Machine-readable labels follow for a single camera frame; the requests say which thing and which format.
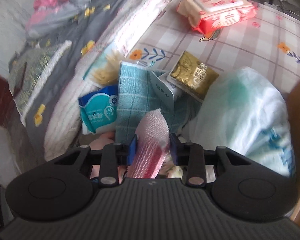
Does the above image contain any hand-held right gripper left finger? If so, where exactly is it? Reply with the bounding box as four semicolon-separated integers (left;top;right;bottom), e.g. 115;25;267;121
54;134;138;188

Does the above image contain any pink bubble wrap roll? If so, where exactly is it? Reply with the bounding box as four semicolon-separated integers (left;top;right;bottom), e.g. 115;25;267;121
129;109;170;179

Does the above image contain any small white grey box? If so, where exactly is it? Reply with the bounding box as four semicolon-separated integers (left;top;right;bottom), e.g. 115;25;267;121
150;70;183;108

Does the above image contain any gold foil packet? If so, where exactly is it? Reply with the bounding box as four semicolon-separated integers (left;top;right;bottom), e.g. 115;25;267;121
167;51;220;103

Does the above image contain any grey yellow-patterned bedsheet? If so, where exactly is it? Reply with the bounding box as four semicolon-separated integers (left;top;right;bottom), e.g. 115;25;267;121
9;0;145;128

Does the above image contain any blue wet wipes pack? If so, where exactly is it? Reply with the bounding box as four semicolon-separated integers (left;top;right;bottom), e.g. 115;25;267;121
78;85;119;135

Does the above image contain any wheat print tissue pack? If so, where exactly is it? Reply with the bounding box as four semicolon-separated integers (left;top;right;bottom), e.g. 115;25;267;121
82;42;123;88

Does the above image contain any white plastic bag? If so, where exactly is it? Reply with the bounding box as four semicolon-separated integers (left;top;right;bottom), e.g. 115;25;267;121
185;66;297;178

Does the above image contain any white pink-lined mattress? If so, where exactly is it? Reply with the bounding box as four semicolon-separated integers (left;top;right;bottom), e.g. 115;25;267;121
44;0;198;160

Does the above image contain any checkered floral mat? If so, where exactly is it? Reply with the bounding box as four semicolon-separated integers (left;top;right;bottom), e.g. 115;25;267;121
126;0;300;93

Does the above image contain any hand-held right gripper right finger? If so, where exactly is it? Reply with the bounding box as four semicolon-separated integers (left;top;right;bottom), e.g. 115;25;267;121
169;132;252;188

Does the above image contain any tangle of dark cables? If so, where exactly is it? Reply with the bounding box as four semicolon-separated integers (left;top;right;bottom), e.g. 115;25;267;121
262;0;300;14

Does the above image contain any teal checkered towel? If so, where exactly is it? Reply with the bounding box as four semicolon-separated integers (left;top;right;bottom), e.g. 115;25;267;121
115;62;200;143

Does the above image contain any pink plush doll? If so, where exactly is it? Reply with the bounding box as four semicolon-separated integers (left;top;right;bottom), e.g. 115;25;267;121
89;132;128;180

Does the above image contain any red wet wipes pack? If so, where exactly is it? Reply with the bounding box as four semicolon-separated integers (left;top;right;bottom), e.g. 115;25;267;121
176;0;259;34

